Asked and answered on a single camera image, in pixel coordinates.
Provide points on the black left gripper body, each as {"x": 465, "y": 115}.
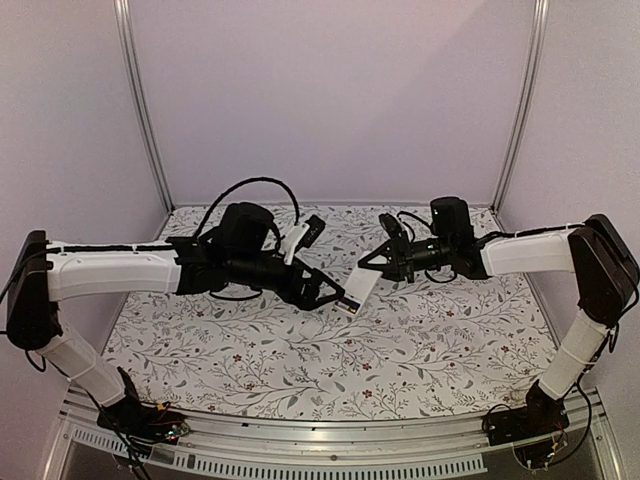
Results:
{"x": 288, "y": 289}

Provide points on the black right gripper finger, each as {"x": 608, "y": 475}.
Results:
{"x": 379, "y": 256}
{"x": 387, "y": 272}

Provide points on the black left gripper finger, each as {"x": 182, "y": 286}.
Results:
{"x": 323, "y": 287}
{"x": 309, "y": 304}

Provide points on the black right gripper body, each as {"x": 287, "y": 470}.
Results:
{"x": 400, "y": 259}

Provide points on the white remote battery cover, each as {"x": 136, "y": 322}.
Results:
{"x": 310, "y": 330}

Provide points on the white air conditioner remote control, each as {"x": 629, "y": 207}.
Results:
{"x": 358, "y": 287}

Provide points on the blue AAA battery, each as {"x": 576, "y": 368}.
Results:
{"x": 350, "y": 304}

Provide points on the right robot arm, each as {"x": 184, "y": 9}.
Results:
{"x": 586, "y": 261}

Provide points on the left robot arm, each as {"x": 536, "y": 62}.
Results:
{"x": 245, "y": 248}

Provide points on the floral patterned table cloth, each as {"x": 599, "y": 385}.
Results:
{"x": 442, "y": 345}

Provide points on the front aluminium rail frame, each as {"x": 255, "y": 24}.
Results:
{"x": 229, "y": 447}

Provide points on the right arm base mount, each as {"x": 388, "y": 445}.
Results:
{"x": 541, "y": 423}

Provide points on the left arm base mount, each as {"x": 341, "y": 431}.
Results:
{"x": 143, "y": 424}

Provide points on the right aluminium corner post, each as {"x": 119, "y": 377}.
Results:
{"x": 524, "y": 103}

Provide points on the aluminium corner post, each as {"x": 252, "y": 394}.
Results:
{"x": 524, "y": 103}
{"x": 124, "y": 23}

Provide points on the left aluminium corner post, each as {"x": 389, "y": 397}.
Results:
{"x": 124, "y": 23}

